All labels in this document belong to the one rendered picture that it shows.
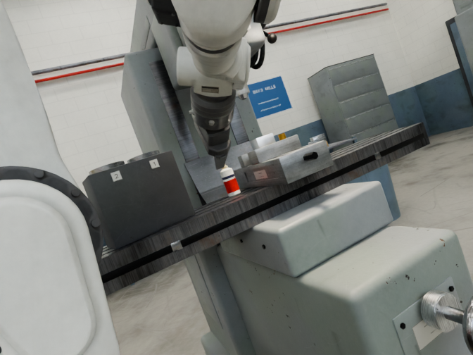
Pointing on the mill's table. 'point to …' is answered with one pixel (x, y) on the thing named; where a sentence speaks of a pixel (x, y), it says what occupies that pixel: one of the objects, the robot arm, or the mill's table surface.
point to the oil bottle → (229, 181)
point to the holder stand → (138, 197)
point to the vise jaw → (260, 155)
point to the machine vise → (283, 167)
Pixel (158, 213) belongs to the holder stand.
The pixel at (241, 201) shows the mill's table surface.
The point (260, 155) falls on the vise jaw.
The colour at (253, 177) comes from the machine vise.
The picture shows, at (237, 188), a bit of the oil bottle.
